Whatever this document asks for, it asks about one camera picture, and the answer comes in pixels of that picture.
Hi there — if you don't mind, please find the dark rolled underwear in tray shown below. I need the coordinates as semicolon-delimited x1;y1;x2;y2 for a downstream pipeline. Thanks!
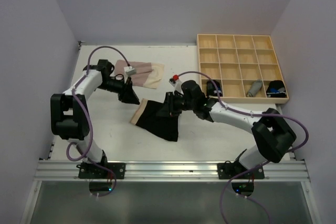
206;80;223;97

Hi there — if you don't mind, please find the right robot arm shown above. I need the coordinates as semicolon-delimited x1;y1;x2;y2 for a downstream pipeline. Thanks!
157;80;297;178

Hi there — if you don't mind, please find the aluminium front rail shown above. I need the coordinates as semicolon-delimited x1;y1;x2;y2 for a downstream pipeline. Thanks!
33;160;310;182

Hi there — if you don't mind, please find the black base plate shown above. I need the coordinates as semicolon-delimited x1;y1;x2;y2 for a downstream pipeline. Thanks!
76;162;126;179
217;161;265;179

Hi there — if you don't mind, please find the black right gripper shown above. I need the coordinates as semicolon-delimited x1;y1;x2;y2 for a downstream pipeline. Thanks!
156;91;196;116

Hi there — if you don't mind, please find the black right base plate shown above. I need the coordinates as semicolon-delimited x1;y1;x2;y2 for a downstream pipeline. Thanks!
217;161;265;179

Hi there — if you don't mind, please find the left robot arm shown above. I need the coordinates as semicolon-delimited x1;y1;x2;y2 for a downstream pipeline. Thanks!
50;60;140;178

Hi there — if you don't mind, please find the black blue rolled underwear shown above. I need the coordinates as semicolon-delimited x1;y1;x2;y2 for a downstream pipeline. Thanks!
266;80;287;98

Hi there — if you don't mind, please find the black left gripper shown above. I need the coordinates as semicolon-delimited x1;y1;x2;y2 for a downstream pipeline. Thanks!
97;76;140;105

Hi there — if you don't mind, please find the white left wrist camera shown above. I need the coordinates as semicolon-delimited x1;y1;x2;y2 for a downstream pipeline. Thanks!
123;66;137;77

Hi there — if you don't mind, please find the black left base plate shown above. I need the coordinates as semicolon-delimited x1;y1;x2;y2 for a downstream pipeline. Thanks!
76;162;126;179

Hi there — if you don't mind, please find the black underwear tan waistband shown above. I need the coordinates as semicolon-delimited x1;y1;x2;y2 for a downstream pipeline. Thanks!
130;99;179;142

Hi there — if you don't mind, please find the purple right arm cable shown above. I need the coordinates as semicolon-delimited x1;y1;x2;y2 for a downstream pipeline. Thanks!
177;70;309;224

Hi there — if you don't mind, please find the pink beige underwear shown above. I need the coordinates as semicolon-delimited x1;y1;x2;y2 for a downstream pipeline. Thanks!
130;61;164;89

